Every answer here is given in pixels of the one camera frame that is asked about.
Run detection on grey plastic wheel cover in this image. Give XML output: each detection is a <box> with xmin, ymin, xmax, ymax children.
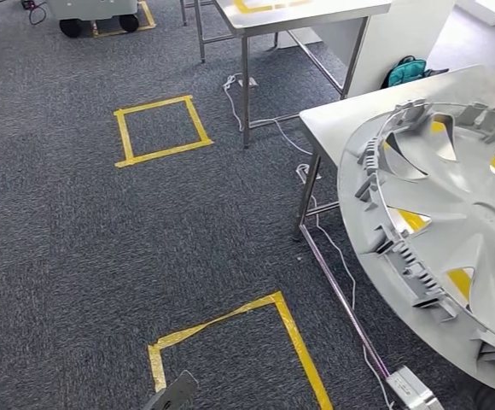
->
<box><xmin>337</xmin><ymin>98</ymin><xmax>495</xmax><ymax>397</ymax></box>

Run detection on yellow workbench tape outline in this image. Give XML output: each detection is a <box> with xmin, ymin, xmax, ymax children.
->
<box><xmin>383</xmin><ymin>119</ymin><xmax>495</xmax><ymax>304</ymax></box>

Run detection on steel workbench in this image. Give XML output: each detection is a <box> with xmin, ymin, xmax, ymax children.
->
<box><xmin>292</xmin><ymin>63</ymin><xmax>495</xmax><ymax>410</ymax></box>

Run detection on yellow floor tape outline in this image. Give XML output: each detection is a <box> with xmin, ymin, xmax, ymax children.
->
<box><xmin>114</xmin><ymin>95</ymin><xmax>214</xmax><ymax>169</ymax></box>
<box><xmin>148</xmin><ymin>291</ymin><xmax>333</xmax><ymax>410</ymax></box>
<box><xmin>91</xmin><ymin>0</ymin><xmax>157</xmax><ymax>38</ymax></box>

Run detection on teal and black backpack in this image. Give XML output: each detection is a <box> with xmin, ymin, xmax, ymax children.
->
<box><xmin>382</xmin><ymin>55</ymin><xmax>449</xmax><ymax>89</ymax></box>

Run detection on white desk partition panel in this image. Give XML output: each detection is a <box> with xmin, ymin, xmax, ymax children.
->
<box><xmin>272</xmin><ymin>0</ymin><xmax>457</xmax><ymax>100</ymax></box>

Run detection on steel table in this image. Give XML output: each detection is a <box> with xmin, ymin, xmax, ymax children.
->
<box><xmin>179</xmin><ymin>0</ymin><xmax>392</xmax><ymax>149</ymax></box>

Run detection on yellow table tape outline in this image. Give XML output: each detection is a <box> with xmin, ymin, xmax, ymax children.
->
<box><xmin>233</xmin><ymin>0</ymin><xmax>315</xmax><ymax>15</ymax></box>

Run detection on white wheeled cart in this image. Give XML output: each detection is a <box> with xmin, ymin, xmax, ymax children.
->
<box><xmin>46</xmin><ymin>0</ymin><xmax>140</xmax><ymax>38</ymax></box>

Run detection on white floor cable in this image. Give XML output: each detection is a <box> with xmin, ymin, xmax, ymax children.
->
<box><xmin>223</xmin><ymin>72</ymin><xmax>395</xmax><ymax>410</ymax></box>

